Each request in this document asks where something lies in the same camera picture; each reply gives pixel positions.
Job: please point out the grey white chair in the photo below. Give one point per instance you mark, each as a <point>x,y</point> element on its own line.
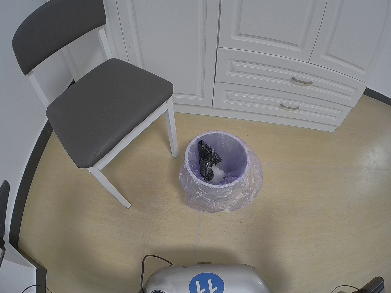
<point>116,99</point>

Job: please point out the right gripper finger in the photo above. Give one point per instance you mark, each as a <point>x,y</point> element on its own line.
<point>374,284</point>

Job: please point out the white wardrobe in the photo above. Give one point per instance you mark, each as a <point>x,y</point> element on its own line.
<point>275,17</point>

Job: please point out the white trash bin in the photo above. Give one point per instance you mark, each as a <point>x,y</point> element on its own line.
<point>218,185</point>

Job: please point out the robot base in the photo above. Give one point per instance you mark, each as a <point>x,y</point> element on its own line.
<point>207,279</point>

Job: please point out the black plastic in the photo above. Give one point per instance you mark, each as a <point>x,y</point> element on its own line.
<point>207,160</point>

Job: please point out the purple plastic bag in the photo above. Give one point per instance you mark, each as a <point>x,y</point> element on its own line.
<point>244,194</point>

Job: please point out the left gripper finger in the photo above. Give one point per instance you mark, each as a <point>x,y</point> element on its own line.
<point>4,209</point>

